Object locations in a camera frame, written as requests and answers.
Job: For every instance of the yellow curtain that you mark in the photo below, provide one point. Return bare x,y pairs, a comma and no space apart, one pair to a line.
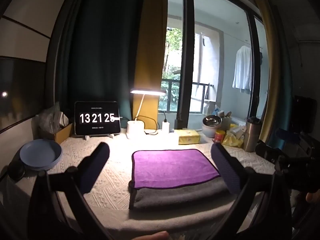
150,57

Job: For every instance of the purple and grey towel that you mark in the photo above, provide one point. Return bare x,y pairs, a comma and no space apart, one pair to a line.
164,179

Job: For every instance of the yellow tissue pack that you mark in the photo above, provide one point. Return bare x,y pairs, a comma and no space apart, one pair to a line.
188,136

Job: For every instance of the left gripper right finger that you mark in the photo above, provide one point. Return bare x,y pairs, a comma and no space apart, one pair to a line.
229,168

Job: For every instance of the white charger adapter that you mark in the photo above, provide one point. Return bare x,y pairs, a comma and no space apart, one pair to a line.
165,127

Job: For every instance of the cardboard box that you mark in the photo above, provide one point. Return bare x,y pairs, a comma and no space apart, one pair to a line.
62,134

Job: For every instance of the white hanging shirt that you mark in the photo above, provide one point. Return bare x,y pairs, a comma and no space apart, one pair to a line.
243,70

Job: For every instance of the tablet showing clock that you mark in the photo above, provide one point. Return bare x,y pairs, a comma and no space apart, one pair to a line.
95,118

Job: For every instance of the yellow plastic bag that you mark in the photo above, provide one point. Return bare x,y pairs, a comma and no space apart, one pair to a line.
234,137

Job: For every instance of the red can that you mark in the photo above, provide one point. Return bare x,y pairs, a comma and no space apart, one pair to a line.
219,136

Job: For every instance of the dark green curtain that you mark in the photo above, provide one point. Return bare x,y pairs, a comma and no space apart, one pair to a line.
96,59

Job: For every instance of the white patterned tablecloth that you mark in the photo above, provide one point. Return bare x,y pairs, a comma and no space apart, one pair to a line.
122,188

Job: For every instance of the blue plate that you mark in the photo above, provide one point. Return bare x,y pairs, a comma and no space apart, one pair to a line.
40,154

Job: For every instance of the steel bowl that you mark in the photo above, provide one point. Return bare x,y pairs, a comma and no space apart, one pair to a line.
210,124

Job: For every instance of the white desk lamp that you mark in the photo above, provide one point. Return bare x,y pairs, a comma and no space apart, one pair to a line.
136,128

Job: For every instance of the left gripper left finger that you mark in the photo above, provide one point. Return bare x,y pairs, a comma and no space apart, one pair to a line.
91,167

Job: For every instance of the steel tumbler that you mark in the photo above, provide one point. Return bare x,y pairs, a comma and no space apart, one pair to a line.
252,133

